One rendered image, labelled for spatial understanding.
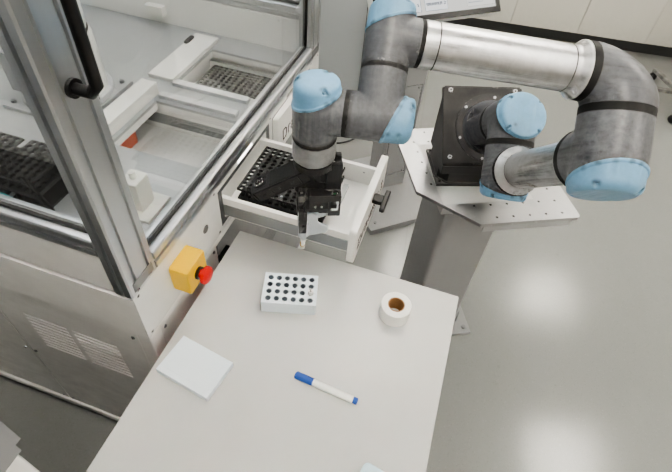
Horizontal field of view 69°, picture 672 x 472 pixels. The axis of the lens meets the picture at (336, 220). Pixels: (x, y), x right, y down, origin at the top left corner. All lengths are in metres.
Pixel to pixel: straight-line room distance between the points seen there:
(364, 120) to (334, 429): 0.60
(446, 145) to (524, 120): 0.26
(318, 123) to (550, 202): 0.95
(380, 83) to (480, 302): 1.57
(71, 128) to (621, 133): 0.80
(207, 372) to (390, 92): 0.66
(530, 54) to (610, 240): 1.98
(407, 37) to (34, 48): 0.49
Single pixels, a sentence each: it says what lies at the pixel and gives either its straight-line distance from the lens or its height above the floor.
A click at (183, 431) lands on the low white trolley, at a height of 0.76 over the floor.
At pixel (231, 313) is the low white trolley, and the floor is 0.76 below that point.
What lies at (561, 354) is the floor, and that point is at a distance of 2.21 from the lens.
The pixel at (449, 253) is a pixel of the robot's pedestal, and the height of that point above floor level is 0.48.
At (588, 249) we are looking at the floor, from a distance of 2.64.
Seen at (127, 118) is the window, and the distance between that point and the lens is 0.85.
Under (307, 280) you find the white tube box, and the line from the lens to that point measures 1.15.
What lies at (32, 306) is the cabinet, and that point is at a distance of 1.35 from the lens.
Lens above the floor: 1.73
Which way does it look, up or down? 47 degrees down
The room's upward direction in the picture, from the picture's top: 5 degrees clockwise
